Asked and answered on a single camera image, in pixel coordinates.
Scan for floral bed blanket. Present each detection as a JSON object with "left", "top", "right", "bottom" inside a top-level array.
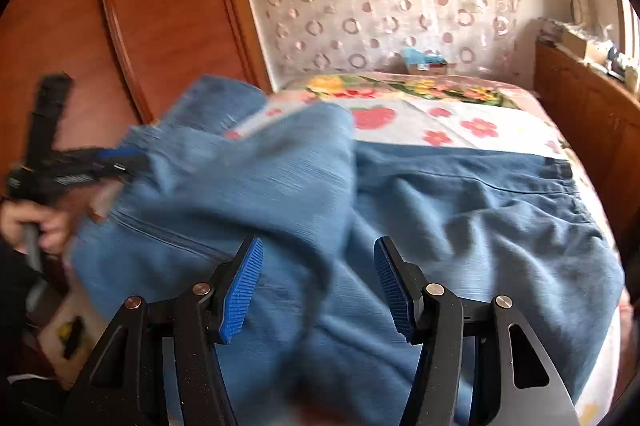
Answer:
[{"left": 277, "top": 71, "right": 626, "bottom": 426}]

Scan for low wooden cabinet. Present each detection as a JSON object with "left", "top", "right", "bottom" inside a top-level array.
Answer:
[{"left": 534, "top": 37, "right": 640, "bottom": 229}]

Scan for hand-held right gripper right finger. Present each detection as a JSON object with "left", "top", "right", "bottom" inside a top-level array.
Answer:
[{"left": 373, "top": 236, "right": 581, "bottom": 426}]

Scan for blue denim pants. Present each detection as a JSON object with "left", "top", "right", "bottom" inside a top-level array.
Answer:
[{"left": 70, "top": 74, "right": 626, "bottom": 426}]

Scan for brown wooden wardrobe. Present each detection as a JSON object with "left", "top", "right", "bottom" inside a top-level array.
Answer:
[{"left": 0, "top": 0, "right": 273, "bottom": 207}]

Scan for person's left hand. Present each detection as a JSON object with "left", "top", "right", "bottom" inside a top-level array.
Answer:
[{"left": 0, "top": 200, "right": 74, "bottom": 256}]

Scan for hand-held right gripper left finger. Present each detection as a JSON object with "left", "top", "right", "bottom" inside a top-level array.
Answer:
[{"left": 65, "top": 235, "right": 265, "bottom": 426}]

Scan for small cardboard box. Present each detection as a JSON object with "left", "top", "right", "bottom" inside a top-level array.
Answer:
[{"left": 407, "top": 61, "right": 449, "bottom": 75}]

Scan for window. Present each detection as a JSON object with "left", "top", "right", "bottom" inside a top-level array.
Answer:
[{"left": 612, "top": 0, "right": 640, "bottom": 74}]

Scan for open cardboard box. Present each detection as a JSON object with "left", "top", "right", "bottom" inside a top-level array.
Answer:
[{"left": 560, "top": 28, "right": 609, "bottom": 60}]

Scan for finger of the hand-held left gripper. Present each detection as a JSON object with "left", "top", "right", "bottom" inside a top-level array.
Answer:
[
  {"left": 96, "top": 146, "right": 146, "bottom": 162},
  {"left": 100, "top": 159, "right": 152, "bottom": 180}
]

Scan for blue plastic bag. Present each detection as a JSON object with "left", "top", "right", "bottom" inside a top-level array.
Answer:
[{"left": 401, "top": 47, "right": 446, "bottom": 66}]

